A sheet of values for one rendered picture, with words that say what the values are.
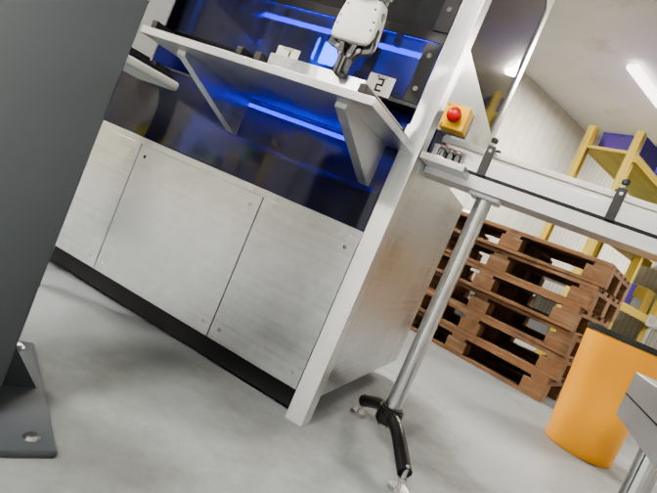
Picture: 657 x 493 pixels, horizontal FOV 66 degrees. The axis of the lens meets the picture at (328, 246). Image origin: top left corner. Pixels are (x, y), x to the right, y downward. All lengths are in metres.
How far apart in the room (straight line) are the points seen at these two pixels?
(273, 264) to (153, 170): 0.59
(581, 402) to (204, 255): 1.94
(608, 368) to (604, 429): 0.29
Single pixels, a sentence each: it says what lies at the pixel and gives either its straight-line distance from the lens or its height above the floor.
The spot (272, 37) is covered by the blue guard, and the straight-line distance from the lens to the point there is 1.80.
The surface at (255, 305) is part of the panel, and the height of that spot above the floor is 0.26.
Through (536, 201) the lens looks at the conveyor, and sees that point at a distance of 1.53.
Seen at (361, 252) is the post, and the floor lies 0.54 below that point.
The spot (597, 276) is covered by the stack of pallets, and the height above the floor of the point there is 0.91.
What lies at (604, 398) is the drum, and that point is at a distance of 2.81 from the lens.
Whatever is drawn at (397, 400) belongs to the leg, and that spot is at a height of 0.17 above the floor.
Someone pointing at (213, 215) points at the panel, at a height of 0.46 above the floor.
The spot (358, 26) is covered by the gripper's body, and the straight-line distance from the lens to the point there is 1.19.
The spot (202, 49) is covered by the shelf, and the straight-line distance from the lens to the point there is 1.38.
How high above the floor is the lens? 0.62
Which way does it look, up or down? 4 degrees down
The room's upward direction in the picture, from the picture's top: 23 degrees clockwise
